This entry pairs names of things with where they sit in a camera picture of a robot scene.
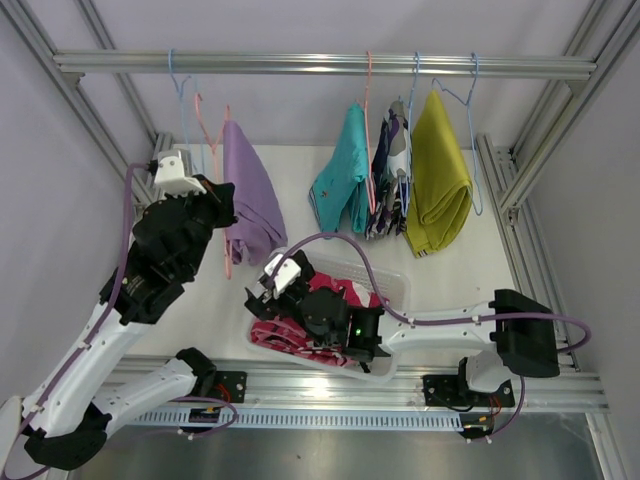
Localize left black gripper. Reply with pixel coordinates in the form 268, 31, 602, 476
163, 174, 238, 278

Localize pink camouflage trousers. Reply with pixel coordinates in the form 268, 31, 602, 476
249, 273, 386, 374

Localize pink wire hanger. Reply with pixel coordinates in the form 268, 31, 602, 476
194, 91, 232, 280
362, 51, 376, 215

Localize lilac purple trousers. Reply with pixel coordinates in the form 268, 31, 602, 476
223, 120, 288, 266

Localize light blue wire hanger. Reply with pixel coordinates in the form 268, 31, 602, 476
167, 48, 206, 174

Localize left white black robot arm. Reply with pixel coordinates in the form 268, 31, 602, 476
22, 175, 236, 471

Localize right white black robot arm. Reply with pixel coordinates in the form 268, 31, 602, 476
244, 280, 559, 405

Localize teal trousers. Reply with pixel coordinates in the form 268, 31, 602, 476
308, 103, 369, 234

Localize purple white patterned trousers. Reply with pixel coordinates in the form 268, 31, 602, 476
365, 99, 411, 240

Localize olive yellow trousers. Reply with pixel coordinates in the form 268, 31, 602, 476
405, 91, 473, 258

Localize white plastic basket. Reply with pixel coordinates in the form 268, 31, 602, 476
244, 247, 412, 385

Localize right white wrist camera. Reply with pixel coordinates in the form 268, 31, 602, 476
258, 253, 302, 298

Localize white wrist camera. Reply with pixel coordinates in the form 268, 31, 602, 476
258, 253, 302, 298
148, 148, 206, 197

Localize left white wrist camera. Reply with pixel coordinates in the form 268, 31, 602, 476
148, 148, 206, 197

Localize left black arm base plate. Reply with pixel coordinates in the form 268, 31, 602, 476
209, 371, 248, 404

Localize white slotted cable duct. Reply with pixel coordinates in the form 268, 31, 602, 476
131, 406, 463, 432

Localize aluminium hanging rail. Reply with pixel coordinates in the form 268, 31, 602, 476
53, 50, 597, 81

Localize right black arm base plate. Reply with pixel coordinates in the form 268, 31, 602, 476
422, 375, 516, 413

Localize aluminium frame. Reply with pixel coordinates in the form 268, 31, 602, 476
0, 0, 640, 480

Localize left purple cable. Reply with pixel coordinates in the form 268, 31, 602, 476
0, 160, 156, 480

